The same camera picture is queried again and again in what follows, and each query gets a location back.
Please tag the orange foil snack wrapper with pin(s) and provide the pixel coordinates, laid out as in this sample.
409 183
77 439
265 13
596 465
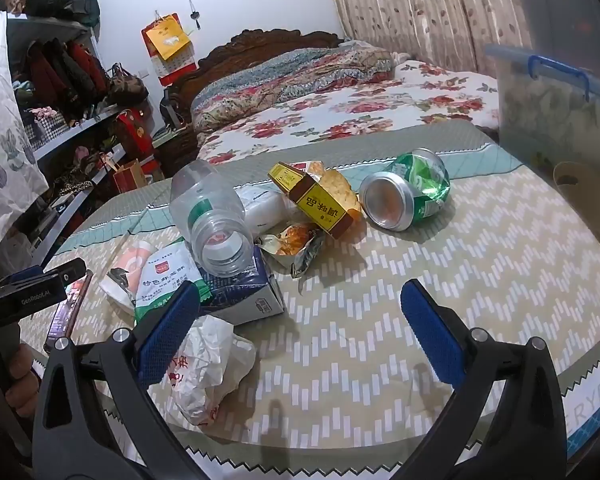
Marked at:
292 242

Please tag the brown patterned handbag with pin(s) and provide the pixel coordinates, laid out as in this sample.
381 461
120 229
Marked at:
127 85

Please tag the blue white milk carton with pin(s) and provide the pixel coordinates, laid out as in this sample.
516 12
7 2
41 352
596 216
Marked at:
250 295

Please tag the red wall calendar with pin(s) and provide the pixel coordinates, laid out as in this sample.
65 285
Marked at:
177 70

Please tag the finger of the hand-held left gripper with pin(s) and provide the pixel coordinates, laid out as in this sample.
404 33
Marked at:
65 270

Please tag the metal shelf rack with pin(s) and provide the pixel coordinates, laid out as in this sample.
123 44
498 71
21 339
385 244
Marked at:
70 132

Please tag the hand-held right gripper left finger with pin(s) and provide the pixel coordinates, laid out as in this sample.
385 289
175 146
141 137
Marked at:
172 317

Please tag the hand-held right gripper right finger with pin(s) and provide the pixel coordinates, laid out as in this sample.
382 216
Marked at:
430 330

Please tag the beige leaf print curtain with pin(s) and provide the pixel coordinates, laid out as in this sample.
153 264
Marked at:
420 10

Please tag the yellow brown carton box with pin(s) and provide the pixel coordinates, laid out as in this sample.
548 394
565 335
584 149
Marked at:
320 207

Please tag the row of dark red handbags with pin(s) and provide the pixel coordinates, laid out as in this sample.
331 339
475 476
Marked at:
65 75

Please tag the beige plastic bin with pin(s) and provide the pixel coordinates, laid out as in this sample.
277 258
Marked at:
585 195

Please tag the white floral bedsheet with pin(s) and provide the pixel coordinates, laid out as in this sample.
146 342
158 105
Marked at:
380 105

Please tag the green white snack packet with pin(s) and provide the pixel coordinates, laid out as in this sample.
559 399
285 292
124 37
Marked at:
167 280

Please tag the dark wooden bedside table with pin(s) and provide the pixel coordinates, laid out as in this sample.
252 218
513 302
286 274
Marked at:
177 152

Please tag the clear plastic bottle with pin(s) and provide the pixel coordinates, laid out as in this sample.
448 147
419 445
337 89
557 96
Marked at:
205 210

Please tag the yellow paper bag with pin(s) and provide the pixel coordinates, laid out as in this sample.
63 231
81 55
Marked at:
167 37

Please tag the person's left hand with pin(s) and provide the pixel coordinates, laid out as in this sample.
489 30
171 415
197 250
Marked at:
25 380

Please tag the carved wooden headboard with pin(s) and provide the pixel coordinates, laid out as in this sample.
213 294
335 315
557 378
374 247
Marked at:
260 42

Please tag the red white snack packet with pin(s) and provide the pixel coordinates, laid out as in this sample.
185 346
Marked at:
310 166

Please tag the white printed cloth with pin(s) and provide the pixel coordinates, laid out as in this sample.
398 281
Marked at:
5 135

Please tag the brown paper bag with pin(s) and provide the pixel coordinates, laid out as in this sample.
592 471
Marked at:
130 175

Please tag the white paper wrapper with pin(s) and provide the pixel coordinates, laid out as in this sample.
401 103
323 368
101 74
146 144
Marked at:
205 365

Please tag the floral pillow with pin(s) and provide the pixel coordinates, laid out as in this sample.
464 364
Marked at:
290 85

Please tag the white tissue pack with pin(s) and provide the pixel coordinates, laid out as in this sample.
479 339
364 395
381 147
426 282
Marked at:
265 207

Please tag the hanging keys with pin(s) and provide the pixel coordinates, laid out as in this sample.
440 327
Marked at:
195 15

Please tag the pale orange white wrapper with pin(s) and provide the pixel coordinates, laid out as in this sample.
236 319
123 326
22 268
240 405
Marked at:
125 270

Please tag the crushed green drink can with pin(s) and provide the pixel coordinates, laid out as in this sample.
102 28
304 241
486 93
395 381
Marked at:
410 185

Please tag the beige zigzag blanket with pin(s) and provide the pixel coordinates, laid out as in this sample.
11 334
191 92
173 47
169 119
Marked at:
380 270

